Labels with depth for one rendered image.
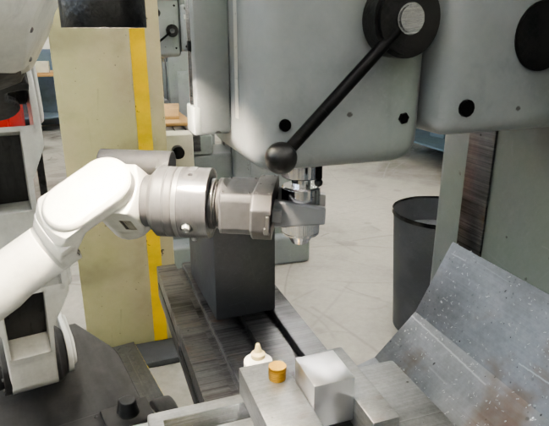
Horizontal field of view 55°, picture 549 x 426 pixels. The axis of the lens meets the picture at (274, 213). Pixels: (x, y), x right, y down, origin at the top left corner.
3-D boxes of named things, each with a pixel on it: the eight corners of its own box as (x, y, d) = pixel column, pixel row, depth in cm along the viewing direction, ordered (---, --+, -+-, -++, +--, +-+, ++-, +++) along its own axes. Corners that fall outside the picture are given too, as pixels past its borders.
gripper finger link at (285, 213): (324, 226, 63) (272, 224, 63) (326, 201, 62) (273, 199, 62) (324, 232, 61) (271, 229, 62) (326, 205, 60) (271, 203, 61)
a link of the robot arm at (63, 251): (139, 182, 61) (39, 253, 58) (160, 211, 69) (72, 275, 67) (110, 144, 63) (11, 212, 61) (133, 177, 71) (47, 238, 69)
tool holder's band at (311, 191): (314, 186, 67) (314, 178, 67) (325, 197, 63) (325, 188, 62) (277, 188, 66) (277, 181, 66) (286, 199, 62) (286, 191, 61)
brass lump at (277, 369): (271, 385, 65) (271, 372, 64) (266, 374, 67) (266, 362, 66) (288, 381, 65) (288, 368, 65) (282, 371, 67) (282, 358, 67)
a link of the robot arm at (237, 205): (271, 183, 58) (163, 179, 59) (269, 264, 61) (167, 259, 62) (280, 158, 70) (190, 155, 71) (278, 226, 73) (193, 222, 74)
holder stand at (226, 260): (216, 321, 100) (211, 221, 94) (190, 274, 120) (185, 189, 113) (275, 309, 104) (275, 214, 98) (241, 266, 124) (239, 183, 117)
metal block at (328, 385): (313, 429, 62) (314, 386, 60) (293, 398, 67) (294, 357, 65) (353, 419, 63) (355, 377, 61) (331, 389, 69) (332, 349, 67)
